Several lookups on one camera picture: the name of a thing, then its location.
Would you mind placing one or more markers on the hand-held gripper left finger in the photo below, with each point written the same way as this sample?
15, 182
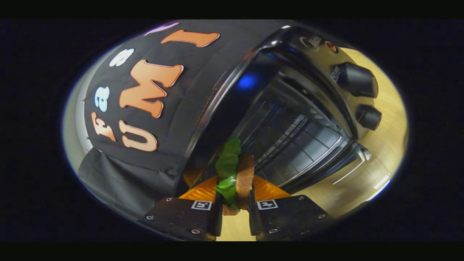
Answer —
181, 217

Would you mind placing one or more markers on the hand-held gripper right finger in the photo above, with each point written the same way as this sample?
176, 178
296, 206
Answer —
286, 217

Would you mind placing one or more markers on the black backdrop cloth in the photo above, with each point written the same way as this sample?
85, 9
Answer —
188, 127

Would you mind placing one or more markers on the black toaster oven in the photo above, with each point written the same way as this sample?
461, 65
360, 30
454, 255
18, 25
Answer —
290, 119

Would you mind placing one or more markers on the lettuce sandwich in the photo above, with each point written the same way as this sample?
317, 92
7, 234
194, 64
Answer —
244, 177

